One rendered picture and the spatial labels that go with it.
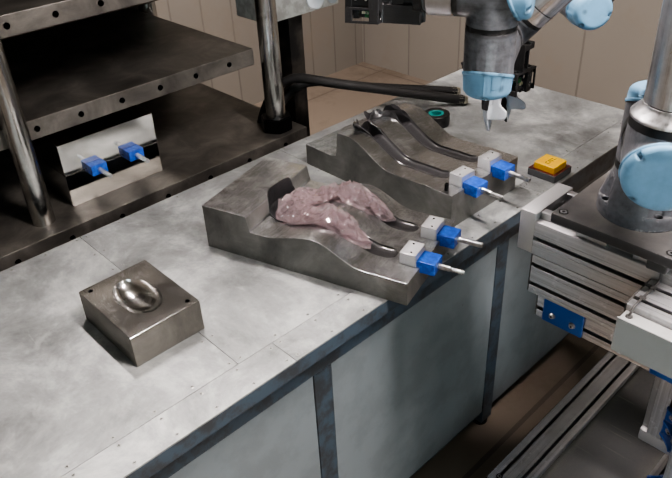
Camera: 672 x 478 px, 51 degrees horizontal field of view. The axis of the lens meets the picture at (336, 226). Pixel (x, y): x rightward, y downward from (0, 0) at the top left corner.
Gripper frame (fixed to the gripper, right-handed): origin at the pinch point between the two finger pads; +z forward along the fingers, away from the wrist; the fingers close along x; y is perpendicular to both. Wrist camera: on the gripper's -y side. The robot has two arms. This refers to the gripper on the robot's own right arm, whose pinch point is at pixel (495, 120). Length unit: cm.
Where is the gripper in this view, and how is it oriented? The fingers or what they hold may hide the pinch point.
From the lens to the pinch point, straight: 170.3
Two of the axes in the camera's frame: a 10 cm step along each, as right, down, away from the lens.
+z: 0.4, 8.4, 5.4
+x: 7.2, -4.0, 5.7
